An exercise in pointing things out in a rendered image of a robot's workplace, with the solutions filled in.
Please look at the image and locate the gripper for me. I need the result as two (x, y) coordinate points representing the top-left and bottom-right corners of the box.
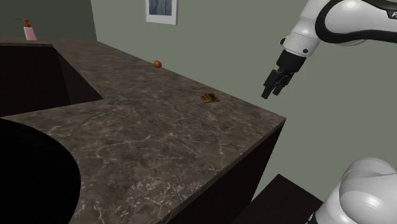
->
(261, 49), (307, 100)

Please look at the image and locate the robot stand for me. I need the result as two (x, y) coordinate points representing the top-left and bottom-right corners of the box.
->
(230, 173), (324, 224)

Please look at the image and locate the pink soap dispenser bottle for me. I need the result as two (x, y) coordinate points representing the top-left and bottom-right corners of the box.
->
(14, 18), (38, 41)

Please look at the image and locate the white framed wall picture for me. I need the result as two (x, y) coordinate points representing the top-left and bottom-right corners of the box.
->
(145, 0), (179, 26)

